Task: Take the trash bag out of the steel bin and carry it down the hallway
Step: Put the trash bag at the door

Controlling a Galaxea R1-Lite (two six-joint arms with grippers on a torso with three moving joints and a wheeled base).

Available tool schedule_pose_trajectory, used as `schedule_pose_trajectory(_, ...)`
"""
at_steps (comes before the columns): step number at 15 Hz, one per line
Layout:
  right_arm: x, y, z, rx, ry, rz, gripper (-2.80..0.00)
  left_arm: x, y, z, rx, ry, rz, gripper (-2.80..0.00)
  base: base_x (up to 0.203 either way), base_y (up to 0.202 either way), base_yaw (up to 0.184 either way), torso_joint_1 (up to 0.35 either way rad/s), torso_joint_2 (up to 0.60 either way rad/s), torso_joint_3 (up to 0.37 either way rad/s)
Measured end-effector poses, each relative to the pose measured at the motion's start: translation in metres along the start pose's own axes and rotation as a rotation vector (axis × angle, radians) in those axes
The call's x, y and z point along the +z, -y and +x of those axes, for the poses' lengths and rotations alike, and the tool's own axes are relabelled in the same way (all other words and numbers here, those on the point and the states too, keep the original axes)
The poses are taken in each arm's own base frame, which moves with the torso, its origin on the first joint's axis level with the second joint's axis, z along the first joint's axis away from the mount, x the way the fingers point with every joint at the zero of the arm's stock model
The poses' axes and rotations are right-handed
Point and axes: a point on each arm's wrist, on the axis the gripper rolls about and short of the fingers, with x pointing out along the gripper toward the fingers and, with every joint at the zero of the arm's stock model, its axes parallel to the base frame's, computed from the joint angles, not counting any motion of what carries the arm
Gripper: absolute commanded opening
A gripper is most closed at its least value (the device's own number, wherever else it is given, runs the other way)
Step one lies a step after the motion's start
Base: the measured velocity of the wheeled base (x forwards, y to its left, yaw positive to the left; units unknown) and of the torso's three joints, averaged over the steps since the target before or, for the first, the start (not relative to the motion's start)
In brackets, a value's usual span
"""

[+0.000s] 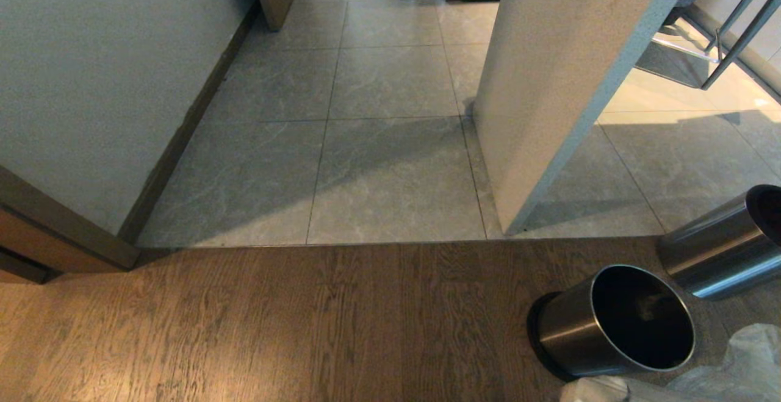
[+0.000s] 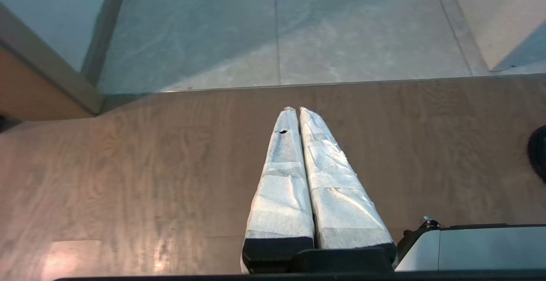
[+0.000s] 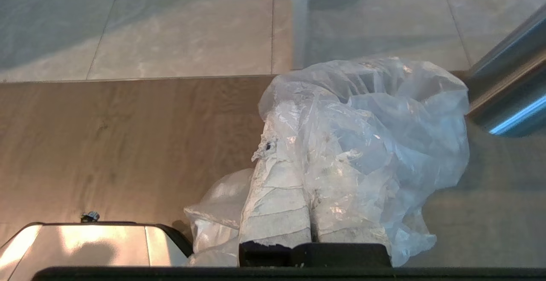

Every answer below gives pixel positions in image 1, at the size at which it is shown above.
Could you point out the steel trash bin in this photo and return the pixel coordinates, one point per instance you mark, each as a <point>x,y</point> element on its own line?
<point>714,255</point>
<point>567,329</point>

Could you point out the clear plastic trash bag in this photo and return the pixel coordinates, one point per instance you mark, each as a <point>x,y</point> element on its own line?
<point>744,359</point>

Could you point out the metal frame chair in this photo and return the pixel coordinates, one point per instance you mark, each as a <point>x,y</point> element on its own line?
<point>732,30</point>

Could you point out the wooden door frame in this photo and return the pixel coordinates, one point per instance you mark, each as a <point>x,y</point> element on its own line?
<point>55,237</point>

